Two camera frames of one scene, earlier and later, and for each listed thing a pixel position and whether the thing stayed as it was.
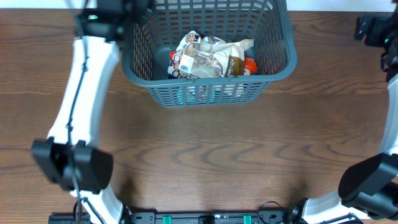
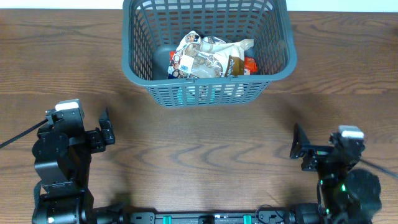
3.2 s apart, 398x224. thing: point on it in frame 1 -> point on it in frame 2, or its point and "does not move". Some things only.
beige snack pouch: x=188 y=61 does not move
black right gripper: x=374 y=37 -> x=316 y=152
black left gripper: x=140 y=8 -> x=96 y=144
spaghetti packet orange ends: x=250 y=64 does not move
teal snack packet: x=197 y=94 does not move
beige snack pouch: x=231 y=55 does not move
